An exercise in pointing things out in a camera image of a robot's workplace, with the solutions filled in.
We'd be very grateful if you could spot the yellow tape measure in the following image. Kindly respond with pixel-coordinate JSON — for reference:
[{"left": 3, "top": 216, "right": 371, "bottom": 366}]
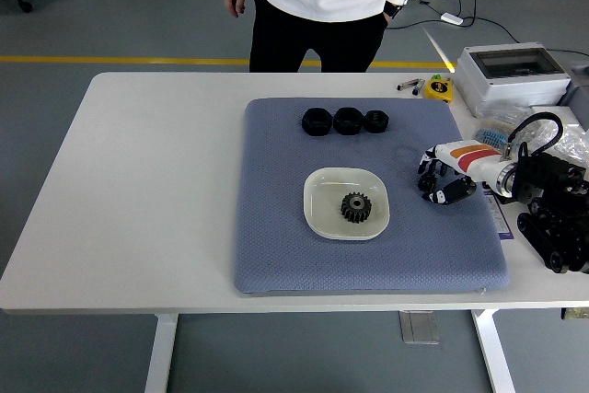
[{"left": 422, "top": 74, "right": 455, "bottom": 103}]

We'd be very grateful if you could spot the clear bag of small parts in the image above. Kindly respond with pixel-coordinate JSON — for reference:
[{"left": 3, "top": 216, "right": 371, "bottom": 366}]
[{"left": 536, "top": 119, "right": 589, "bottom": 159}]

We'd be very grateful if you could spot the large black gear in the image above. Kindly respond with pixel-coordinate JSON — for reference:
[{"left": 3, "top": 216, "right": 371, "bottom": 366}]
[{"left": 340, "top": 191, "right": 373, "bottom": 224}]

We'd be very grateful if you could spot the long black floor cable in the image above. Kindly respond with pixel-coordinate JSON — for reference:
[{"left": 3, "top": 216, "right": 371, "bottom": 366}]
[{"left": 388, "top": 15, "right": 521, "bottom": 44}]

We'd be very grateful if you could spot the metal floor plate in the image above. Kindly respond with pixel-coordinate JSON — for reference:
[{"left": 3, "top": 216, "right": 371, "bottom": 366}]
[{"left": 398, "top": 310, "right": 441, "bottom": 345}]

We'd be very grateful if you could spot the clear bag of blue resistors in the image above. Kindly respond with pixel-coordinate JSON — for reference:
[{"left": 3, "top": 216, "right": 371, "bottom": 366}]
[{"left": 473, "top": 105, "right": 530, "bottom": 146}]

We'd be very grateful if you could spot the small black hex nut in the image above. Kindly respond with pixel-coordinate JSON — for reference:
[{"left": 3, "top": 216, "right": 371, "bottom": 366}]
[{"left": 363, "top": 109, "right": 391, "bottom": 134}]

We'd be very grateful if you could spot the grey case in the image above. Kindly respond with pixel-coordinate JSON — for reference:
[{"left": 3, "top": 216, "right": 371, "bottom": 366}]
[{"left": 559, "top": 64, "right": 589, "bottom": 130}]

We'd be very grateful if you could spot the white flat box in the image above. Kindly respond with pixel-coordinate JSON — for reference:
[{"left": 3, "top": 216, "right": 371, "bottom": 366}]
[{"left": 531, "top": 106, "right": 576, "bottom": 125}]

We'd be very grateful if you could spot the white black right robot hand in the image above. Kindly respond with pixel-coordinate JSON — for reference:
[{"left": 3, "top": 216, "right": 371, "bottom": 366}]
[{"left": 417, "top": 139, "right": 505, "bottom": 205}]

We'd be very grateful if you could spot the white square dish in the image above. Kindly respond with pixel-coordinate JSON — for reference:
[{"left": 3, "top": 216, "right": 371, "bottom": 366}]
[{"left": 302, "top": 166, "right": 391, "bottom": 241}]

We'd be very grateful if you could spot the purple-edged paper card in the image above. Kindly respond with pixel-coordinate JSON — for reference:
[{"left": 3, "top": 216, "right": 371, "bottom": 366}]
[{"left": 482, "top": 190, "right": 514, "bottom": 240}]

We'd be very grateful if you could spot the grey electrical enclosure box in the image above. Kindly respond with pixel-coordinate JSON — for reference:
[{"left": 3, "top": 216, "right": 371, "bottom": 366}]
[{"left": 455, "top": 41, "right": 572, "bottom": 118}]

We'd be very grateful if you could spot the blue-grey textured mat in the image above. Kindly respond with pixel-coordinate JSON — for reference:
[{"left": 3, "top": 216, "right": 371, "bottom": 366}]
[{"left": 231, "top": 97, "right": 511, "bottom": 296}]

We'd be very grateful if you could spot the white table leg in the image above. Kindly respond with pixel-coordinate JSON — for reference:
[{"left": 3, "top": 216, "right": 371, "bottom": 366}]
[
  {"left": 468, "top": 309, "right": 516, "bottom": 393},
  {"left": 144, "top": 313, "right": 179, "bottom": 393}
]

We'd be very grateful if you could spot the large black hex nut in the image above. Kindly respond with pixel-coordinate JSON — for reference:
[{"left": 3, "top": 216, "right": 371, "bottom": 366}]
[
  {"left": 301, "top": 107, "right": 332, "bottom": 137},
  {"left": 332, "top": 106, "right": 364, "bottom": 136}
]

